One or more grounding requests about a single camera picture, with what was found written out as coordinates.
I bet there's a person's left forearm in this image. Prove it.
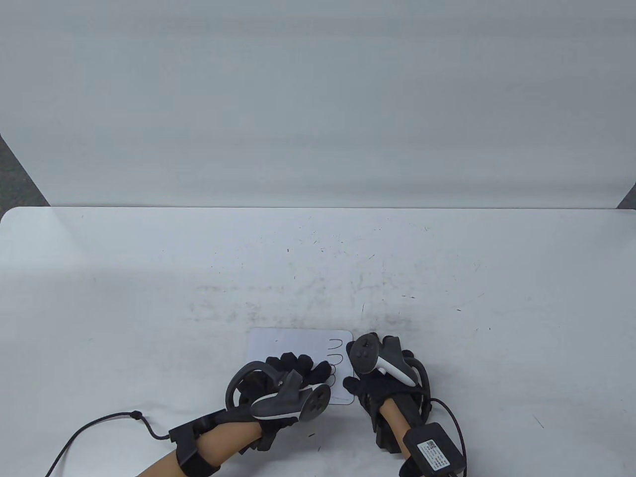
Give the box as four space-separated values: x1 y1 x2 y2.
137 422 262 477

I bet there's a person's left hand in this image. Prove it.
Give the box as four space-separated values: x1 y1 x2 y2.
229 352 332 453

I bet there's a person's right forearm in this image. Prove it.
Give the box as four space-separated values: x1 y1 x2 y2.
380 397 415 448

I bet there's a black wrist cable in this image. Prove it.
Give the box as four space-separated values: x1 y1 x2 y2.
45 410 172 477
431 397 469 477

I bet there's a white backdrop panel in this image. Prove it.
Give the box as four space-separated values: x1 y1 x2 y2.
0 0 636 209

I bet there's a person's right hand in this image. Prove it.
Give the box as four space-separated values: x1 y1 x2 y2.
341 335 433 437

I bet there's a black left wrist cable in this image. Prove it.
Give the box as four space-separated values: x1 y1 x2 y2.
45 410 172 477

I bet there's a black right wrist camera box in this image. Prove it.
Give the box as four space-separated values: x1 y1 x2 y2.
400 421 466 477

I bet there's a small white whiteboard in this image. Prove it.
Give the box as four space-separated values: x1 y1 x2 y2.
247 328 354 404

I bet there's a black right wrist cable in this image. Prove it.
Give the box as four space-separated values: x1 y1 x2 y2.
431 397 469 477

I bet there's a grey white right hand controller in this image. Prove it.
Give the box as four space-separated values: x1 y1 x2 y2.
346 334 432 403

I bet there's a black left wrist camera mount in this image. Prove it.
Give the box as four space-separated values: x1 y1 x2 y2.
169 410 229 477

